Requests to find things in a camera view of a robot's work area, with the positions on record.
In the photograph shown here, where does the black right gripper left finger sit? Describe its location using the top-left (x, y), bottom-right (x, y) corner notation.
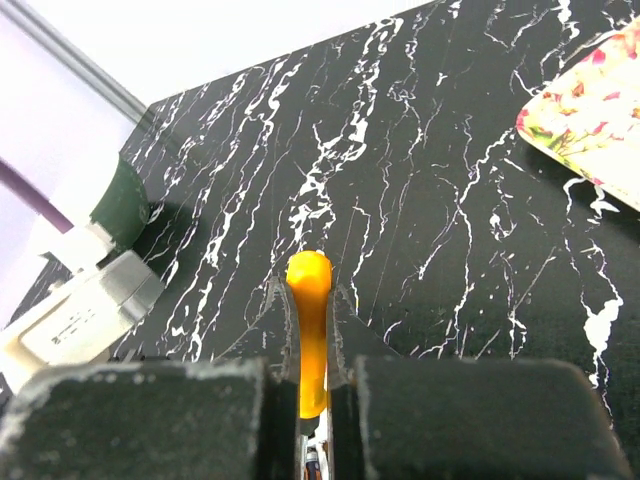
top-left (1, 277), bottom-right (300, 479)

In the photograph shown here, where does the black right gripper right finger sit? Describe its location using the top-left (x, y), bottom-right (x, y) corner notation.
top-left (327, 287), bottom-right (633, 479)

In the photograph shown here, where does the cream ceramic bowl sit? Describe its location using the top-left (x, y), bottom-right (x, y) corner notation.
top-left (90, 158), bottom-right (150, 251)

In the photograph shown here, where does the floral wooden board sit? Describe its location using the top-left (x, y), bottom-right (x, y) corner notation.
top-left (516, 19), bottom-right (639, 209)

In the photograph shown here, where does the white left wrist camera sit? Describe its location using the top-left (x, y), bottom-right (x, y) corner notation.
top-left (1, 223), bottom-right (164, 371)

